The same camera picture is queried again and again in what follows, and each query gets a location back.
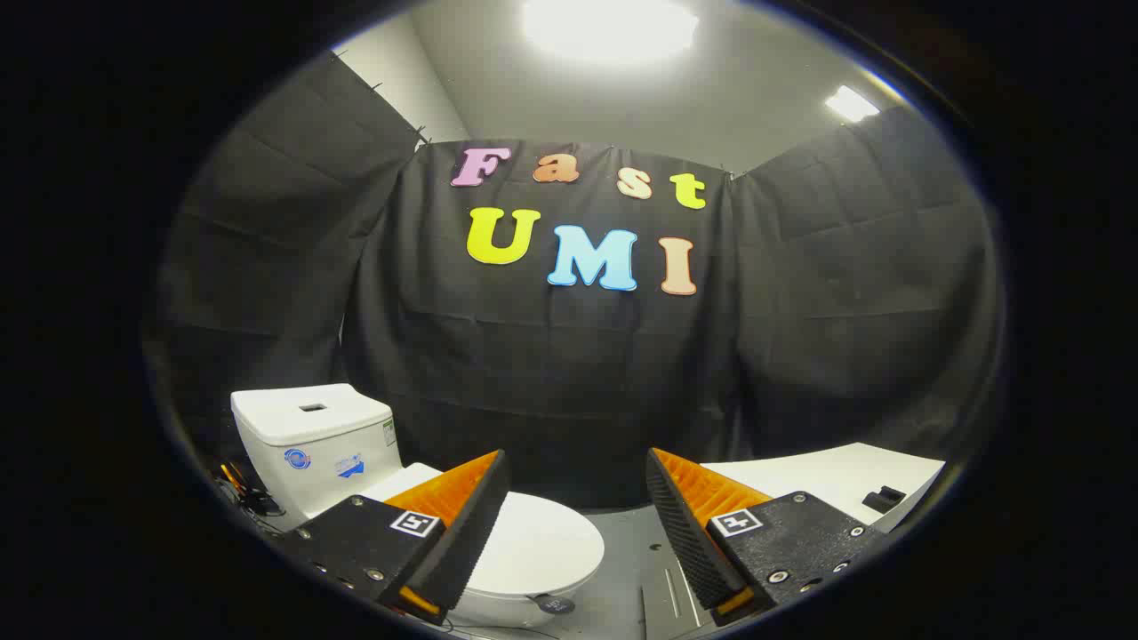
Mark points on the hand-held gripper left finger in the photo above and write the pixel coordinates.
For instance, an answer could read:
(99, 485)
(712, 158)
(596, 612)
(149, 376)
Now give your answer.
(471, 524)

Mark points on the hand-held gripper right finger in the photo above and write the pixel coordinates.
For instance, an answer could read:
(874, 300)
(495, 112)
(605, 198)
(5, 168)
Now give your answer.
(680, 524)

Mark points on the white toilet lid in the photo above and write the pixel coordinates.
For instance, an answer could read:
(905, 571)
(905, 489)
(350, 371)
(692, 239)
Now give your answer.
(542, 542)

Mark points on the white toilet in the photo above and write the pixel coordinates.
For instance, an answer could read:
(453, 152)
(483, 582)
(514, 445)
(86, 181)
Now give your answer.
(302, 431)

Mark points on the white cabinet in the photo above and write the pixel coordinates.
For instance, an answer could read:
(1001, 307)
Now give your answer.
(827, 476)

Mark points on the black backdrop cloth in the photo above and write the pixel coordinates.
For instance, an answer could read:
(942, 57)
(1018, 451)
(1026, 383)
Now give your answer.
(569, 382)

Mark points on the small black block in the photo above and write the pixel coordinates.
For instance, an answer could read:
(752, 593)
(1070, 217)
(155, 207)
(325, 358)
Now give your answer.
(885, 499)

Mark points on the small ceiling light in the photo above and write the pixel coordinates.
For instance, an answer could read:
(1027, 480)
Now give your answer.
(852, 103)

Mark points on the large ceiling light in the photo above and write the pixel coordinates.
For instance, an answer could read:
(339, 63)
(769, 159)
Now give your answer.
(609, 27)

